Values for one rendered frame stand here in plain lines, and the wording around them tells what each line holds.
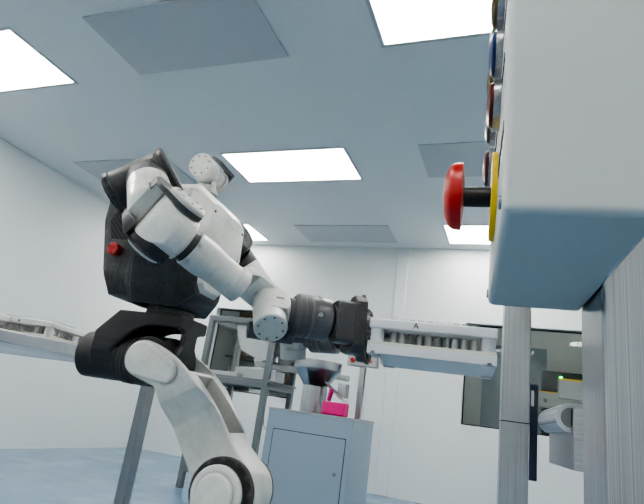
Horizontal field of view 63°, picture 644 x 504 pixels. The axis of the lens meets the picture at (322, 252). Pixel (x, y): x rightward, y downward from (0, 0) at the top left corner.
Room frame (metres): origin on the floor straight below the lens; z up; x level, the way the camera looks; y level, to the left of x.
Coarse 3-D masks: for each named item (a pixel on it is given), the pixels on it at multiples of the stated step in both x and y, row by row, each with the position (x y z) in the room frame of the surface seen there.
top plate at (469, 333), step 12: (372, 324) 1.03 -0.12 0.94; (384, 324) 1.03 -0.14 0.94; (396, 324) 1.02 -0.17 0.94; (408, 324) 1.01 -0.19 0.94; (420, 324) 1.01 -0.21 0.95; (432, 324) 1.00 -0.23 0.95; (444, 324) 0.99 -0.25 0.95; (432, 336) 1.04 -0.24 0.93; (444, 336) 1.02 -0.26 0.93; (456, 336) 1.00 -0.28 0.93; (468, 336) 0.98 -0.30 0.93; (480, 336) 0.97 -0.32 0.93; (492, 336) 0.97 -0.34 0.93; (468, 348) 1.13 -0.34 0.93; (480, 348) 1.10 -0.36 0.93
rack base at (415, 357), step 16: (368, 352) 1.04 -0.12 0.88; (384, 352) 1.03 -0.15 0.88; (400, 352) 1.02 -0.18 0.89; (416, 352) 1.01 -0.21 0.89; (432, 352) 1.00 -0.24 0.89; (448, 352) 0.99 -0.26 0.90; (464, 352) 0.98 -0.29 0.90; (480, 352) 0.97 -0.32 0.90; (416, 368) 1.21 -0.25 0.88; (432, 368) 1.16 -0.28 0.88; (448, 368) 1.11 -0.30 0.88; (464, 368) 1.07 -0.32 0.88; (480, 368) 1.03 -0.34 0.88
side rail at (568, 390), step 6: (558, 384) 0.92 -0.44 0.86; (564, 384) 0.91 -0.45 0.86; (570, 384) 0.91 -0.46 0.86; (576, 384) 0.90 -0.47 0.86; (558, 390) 0.92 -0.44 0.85; (564, 390) 0.91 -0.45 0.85; (570, 390) 0.91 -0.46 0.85; (576, 390) 0.90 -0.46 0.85; (582, 390) 0.90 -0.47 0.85; (558, 396) 0.92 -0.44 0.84; (564, 396) 0.91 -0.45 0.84; (570, 396) 0.91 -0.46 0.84; (576, 396) 0.91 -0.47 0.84; (582, 396) 0.90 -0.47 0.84
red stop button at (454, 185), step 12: (456, 168) 0.27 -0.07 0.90; (456, 180) 0.26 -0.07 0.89; (444, 192) 0.27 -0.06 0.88; (456, 192) 0.27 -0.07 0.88; (468, 192) 0.28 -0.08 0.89; (480, 192) 0.27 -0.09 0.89; (444, 204) 0.28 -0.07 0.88; (456, 204) 0.27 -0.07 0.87; (468, 204) 0.28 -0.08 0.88; (480, 204) 0.28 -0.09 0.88; (444, 216) 0.29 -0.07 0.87; (456, 216) 0.27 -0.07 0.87; (456, 228) 0.28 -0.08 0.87
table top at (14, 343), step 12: (0, 336) 1.45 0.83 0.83; (12, 336) 1.48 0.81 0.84; (24, 336) 1.51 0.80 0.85; (36, 336) 1.54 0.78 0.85; (0, 348) 1.91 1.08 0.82; (12, 348) 1.76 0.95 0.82; (24, 348) 1.63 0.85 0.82; (36, 348) 1.55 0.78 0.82; (48, 348) 1.59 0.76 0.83; (60, 348) 1.62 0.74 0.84; (72, 348) 1.66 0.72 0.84; (60, 360) 2.29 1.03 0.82; (72, 360) 2.08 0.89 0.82
